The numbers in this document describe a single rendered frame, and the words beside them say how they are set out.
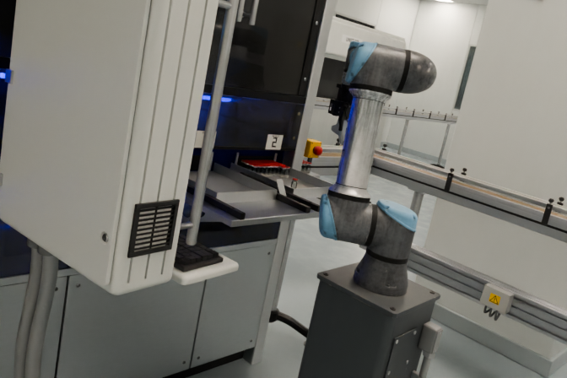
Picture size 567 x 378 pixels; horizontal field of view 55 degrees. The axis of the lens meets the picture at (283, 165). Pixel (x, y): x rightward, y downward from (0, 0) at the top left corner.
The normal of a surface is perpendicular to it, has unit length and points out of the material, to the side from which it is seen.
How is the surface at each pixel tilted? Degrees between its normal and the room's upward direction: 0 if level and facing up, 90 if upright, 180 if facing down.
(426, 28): 90
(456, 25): 90
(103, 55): 90
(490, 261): 90
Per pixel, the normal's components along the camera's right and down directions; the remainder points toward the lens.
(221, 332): 0.70, 0.27
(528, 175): -0.69, 0.00
